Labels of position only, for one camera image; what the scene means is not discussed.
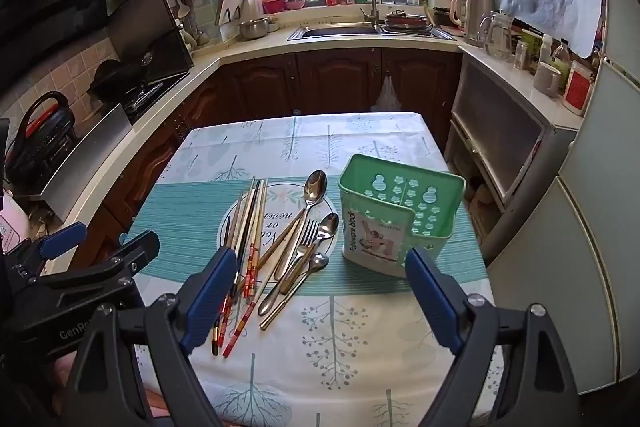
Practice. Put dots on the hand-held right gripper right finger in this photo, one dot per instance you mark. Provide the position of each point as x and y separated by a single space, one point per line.
435 302

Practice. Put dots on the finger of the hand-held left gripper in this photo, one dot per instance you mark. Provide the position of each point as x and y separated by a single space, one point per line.
62 239
132 257

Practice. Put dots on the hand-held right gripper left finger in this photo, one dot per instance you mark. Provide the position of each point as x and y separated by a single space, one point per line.
212 292

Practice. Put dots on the pile of chopsticks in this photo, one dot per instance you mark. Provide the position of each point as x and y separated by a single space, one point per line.
256 227

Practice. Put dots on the green plastic utensil holder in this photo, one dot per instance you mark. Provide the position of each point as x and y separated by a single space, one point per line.
400 212

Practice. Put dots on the large silver spoon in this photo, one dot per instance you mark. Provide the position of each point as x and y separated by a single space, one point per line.
315 189

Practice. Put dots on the stainless steel panel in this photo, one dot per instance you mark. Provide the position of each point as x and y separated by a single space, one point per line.
85 157

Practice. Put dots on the silver fork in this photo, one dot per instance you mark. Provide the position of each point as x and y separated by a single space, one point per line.
309 237

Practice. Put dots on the teal leaf print tablecloth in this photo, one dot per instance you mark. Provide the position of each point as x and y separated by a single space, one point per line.
325 347

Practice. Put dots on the pale green fridge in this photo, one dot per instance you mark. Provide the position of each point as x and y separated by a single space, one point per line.
575 232

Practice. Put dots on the gas stove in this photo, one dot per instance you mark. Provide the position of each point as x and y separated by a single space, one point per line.
150 94

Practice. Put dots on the black wok with lid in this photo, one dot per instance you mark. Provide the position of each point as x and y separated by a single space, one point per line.
117 77

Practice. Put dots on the grey side cabinet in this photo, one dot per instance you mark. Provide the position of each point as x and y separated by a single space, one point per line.
500 132

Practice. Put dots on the white plastic bag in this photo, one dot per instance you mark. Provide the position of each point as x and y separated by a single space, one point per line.
387 96

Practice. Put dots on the wooden kitchen base cabinets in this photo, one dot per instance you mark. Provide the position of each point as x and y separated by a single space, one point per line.
280 82

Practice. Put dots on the black stove splash guard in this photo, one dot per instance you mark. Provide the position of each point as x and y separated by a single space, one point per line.
150 27

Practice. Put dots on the grey mug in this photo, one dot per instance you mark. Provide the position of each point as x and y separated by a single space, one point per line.
547 79

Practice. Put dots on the white spatula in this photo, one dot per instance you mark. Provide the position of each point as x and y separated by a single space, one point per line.
182 7

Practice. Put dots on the steel bowl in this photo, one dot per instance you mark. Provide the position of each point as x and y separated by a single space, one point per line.
255 28

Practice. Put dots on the glass pitcher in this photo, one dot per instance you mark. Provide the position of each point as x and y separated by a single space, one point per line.
497 36

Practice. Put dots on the white cutting board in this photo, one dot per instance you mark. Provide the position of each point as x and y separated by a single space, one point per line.
235 2

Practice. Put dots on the clear bottle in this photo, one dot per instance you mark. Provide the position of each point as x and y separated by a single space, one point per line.
561 57

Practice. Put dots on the pan in sink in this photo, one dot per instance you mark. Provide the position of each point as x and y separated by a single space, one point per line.
407 21

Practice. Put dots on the steel sink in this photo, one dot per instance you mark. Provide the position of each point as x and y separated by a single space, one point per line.
330 32

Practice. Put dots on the steel electric kettle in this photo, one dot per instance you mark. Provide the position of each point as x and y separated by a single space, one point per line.
472 14

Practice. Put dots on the pink basin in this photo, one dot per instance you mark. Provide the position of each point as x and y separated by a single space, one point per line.
280 3

